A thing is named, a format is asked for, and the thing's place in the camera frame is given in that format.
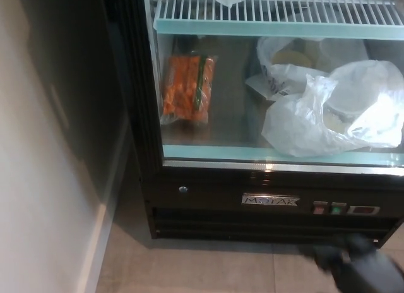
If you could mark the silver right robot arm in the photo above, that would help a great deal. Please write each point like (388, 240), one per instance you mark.
(378, 274)

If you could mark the black glass-door refrigerator body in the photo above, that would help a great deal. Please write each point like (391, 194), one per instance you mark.
(221, 192)

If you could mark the clear bag of orange carrots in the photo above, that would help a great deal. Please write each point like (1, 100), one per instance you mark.
(186, 84)

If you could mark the large white plastic bag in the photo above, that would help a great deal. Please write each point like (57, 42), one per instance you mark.
(347, 84)

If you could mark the white bag with blue print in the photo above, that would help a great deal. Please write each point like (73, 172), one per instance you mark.
(271, 75)

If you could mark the round silver door lock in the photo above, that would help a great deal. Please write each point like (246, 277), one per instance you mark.
(182, 189)

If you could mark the silver Motak logo plate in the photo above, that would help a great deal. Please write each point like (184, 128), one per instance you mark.
(269, 200)

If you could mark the dark temperature display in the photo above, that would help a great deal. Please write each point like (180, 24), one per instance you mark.
(363, 210)

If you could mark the green rocker switch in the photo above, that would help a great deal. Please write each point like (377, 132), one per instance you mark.
(337, 208)

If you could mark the red rocker switch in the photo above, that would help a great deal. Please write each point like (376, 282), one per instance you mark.
(319, 207)

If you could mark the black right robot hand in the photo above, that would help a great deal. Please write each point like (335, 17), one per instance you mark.
(344, 250)

